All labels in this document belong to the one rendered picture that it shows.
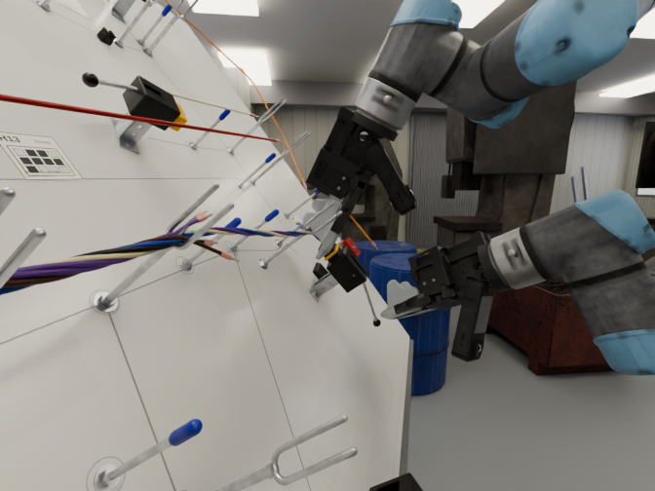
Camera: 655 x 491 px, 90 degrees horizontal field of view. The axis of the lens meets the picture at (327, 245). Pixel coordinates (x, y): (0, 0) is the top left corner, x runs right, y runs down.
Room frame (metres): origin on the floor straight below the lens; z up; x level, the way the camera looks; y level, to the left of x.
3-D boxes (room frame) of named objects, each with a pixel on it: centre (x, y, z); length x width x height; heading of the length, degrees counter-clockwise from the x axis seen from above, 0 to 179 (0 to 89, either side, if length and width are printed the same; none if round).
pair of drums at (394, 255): (2.34, -0.50, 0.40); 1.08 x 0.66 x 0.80; 174
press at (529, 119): (3.85, -1.80, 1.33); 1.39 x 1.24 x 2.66; 95
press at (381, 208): (5.77, -0.63, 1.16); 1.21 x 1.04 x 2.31; 97
